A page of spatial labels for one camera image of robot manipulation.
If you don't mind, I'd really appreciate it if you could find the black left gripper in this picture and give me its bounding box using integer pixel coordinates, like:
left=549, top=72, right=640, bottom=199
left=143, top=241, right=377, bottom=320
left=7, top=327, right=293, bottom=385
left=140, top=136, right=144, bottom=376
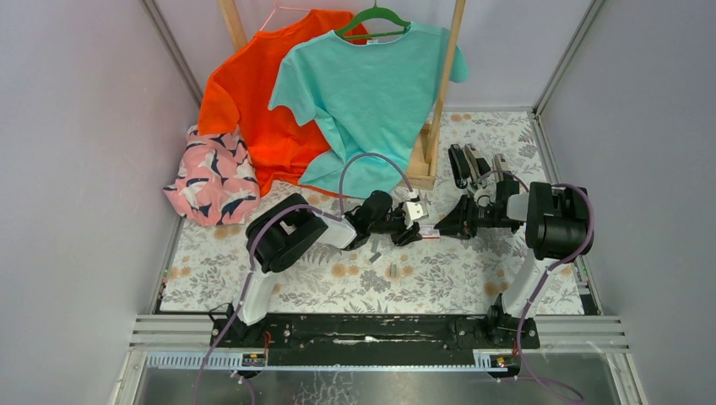
left=366, top=200, right=420, bottom=246

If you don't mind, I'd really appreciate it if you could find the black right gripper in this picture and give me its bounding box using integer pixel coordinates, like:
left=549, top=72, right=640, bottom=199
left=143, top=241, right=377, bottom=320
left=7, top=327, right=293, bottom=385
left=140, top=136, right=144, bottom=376
left=433, top=194, right=515, bottom=240

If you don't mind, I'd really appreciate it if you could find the beige and black stapler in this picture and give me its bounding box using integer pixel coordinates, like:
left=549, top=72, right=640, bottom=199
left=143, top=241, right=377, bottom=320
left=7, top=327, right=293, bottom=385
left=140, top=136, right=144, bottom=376
left=463, top=143, right=491, bottom=188

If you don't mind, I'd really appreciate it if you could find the red staple box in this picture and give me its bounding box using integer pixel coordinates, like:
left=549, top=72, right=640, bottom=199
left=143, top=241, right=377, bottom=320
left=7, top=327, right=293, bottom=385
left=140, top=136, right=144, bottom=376
left=419, top=225, right=440, bottom=240

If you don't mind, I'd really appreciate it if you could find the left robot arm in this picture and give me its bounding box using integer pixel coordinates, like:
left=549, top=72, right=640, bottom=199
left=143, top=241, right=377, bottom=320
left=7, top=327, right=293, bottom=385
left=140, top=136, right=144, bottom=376
left=229, top=191, right=428, bottom=347

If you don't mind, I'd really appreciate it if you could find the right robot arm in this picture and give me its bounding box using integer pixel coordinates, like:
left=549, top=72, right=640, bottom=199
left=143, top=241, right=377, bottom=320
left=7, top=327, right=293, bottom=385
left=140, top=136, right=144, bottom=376
left=434, top=170, right=594, bottom=348

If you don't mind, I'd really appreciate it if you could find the wooden rack base tray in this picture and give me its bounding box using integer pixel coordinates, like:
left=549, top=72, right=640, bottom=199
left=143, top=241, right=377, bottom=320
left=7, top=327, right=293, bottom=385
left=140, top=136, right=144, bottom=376
left=405, top=122, right=439, bottom=191

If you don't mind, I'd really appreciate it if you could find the teal t-shirt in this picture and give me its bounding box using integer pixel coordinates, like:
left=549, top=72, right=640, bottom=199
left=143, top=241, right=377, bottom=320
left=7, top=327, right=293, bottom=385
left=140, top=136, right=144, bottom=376
left=268, top=22, right=450, bottom=198

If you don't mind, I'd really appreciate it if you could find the orange t-shirt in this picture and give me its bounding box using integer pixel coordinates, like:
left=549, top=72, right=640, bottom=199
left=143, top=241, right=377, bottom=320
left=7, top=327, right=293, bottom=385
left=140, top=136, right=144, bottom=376
left=198, top=9, right=354, bottom=195

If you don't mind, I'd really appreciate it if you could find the pink bird-pattern cloth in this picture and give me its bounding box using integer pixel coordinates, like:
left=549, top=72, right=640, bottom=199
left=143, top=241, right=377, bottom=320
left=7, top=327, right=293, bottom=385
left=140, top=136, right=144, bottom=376
left=163, top=125, right=260, bottom=227

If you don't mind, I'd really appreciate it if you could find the green clothes hanger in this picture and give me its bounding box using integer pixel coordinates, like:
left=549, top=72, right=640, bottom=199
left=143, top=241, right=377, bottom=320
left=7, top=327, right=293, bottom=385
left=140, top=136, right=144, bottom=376
left=334, top=1, right=411, bottom=41

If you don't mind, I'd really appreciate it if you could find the pink clothes hanger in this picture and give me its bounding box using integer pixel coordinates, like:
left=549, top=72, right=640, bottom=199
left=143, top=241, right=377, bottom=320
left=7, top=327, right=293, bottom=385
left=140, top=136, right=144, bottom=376
left=259, top=0, right=311, bottom=31

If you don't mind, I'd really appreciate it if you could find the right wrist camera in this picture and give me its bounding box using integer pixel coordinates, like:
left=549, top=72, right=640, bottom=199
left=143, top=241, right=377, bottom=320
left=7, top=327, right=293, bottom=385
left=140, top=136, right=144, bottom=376
left=473, top=185, right=495, bottom=208

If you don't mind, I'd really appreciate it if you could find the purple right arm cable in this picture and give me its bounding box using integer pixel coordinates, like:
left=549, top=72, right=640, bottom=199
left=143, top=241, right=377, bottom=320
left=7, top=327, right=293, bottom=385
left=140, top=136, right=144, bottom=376
left=475, top=169, right=596, bottom=403

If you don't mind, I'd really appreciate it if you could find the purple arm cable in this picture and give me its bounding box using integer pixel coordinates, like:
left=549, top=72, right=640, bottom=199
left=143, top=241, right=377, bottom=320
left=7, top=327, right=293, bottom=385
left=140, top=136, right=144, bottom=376
left=193, top=152, right=420, bottom=405
left=475, top=169, right=596, bottom=403

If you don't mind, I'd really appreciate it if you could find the wooden rack right post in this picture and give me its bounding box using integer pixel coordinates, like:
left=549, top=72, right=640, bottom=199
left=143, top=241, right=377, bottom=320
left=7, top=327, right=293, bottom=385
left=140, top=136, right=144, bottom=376
left=424, top=0, right=466, bottom=167

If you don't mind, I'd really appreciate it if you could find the wooden rack post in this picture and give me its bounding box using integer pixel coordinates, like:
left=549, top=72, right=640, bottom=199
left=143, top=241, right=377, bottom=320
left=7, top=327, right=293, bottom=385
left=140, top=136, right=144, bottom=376
left=424, top=0, right=466, bottom=167
left=217, top=0, right=248, bottom=51

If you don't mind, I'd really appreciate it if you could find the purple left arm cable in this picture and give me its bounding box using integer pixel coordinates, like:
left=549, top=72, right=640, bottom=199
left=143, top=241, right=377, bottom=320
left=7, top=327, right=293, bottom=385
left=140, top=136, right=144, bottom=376
left=193, top=152, right=420, bottom=405

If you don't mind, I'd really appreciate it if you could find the wooden rack left post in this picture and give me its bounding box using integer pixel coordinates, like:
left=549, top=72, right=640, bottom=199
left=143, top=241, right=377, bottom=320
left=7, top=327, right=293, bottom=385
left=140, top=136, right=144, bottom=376
left=217, top=0, right=248, bottom=51

